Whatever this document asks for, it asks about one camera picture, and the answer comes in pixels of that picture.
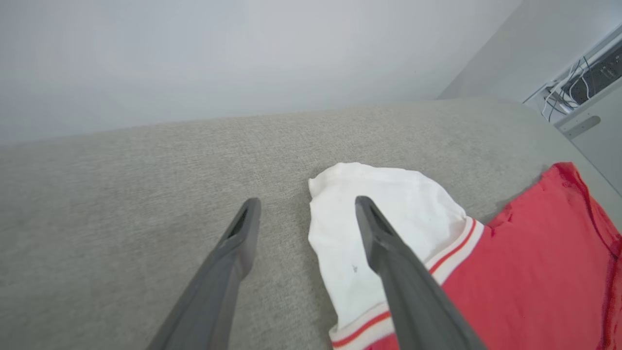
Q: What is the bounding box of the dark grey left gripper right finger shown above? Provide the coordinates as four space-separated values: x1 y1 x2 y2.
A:
355 196 487 350

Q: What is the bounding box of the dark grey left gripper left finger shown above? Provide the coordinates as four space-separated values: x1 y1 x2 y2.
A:
146 197 262 350

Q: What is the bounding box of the red basketball jersey white trim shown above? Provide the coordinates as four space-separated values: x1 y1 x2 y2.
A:
308 162 622 350

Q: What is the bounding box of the grey fabric sofa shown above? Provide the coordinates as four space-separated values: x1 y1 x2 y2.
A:
0 96 622 350

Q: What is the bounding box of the white cabinet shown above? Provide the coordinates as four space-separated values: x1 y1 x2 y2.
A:
524 29 622 195

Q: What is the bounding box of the black electronic device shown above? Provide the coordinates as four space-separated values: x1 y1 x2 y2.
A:
559 46 622 105

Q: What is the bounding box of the white cable bundle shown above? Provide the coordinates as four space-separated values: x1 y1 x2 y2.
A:
542 57 591 122

